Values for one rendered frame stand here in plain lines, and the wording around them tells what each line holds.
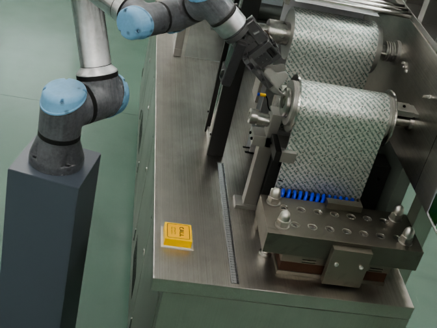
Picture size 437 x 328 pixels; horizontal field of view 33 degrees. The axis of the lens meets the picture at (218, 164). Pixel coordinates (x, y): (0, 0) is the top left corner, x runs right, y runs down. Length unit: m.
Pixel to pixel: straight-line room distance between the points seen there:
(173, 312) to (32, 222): 0.52
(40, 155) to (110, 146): 1.91
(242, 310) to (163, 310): 0.19
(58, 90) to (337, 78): 0.76
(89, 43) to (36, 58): 2.71
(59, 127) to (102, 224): 1.44
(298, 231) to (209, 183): 0.42
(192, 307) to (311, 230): 0.35
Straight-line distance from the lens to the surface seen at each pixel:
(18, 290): 2.32
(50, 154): 2.04
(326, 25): 2.05
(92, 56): 2.06
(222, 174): 2.20
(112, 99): 2.08
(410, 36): 2.12
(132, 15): 1.69
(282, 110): 1.89
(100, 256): 3.22
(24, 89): 4.39
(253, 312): 1.87
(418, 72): 2.02
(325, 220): 1.89
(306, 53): 2.04
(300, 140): 1.89
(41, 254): 2.20
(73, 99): 1.97
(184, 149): 2.28
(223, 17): 1.75
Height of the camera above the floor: 2.06
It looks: 31 degrees down
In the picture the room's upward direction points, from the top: 14 degrees clockwise
